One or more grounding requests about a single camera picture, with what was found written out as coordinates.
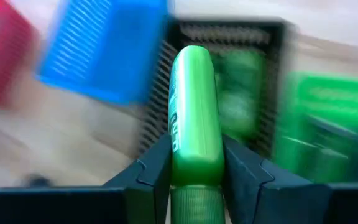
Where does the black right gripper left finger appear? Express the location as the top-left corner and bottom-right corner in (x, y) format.
(0, 133), (173, 224)

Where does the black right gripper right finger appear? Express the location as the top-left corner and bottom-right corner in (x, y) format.
(222, 135), (358, 224)

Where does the green plastic toiletry bottle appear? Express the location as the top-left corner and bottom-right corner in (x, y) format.
(167, 45), (226, 224)
(213, 49), (267, 141)

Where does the green slotted plastic basket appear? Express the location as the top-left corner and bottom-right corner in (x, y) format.
(272, 71), (358, 184)

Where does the black slotted plastic basket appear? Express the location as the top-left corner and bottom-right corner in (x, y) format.
(138, 18), (291, 159)

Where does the blue slotted plastic basket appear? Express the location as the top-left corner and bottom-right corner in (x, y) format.
(35, 0), (172, 105)

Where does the red slotted plastic basket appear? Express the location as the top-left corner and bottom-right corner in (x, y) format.
(0, 0), (39, 106)

